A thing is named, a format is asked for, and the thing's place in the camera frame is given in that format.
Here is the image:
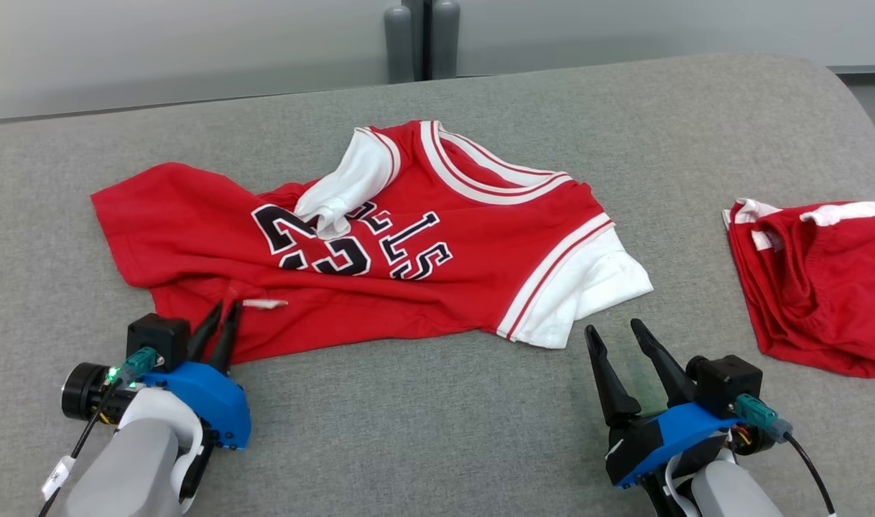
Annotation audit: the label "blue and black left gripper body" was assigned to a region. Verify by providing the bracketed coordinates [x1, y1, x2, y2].
[61, 361, 252, 452]

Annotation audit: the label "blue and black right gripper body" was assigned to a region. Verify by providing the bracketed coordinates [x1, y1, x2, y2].
[605, 402, 777, 490]

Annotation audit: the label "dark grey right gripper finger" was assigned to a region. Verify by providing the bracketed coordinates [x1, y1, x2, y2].
[584, 325, 643, 429]
[630, 318, 698, 407]

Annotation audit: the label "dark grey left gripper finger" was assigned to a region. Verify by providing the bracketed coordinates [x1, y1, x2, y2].
[209, 301, 244, 376]
[186, 302, 224, 362]

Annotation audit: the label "red white basketball jersey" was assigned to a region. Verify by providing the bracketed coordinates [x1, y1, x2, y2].
[90, 119, 654, 365]

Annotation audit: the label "red shorts with white stripe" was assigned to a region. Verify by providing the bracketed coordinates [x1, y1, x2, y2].
[722, 198, 875, 379]

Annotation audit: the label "black right cable teal connector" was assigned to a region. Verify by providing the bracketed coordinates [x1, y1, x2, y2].
[732, 393, 838, 517]

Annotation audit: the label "black cable teal connector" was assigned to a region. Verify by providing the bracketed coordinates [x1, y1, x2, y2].
[732, 393, 838, 517]
[38, 346, 159, 517]

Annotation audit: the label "black left cable teal connector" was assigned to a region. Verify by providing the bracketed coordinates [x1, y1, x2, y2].
[38, 346, 159, 517]

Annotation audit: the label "grey rounded post bumper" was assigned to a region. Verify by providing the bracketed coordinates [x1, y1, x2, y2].
[430, 0, 461, 80]
[383, 5, 415, 85]

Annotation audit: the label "grey vertical partition post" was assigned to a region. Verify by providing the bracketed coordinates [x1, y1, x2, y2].
[402, 0, 444, 81]

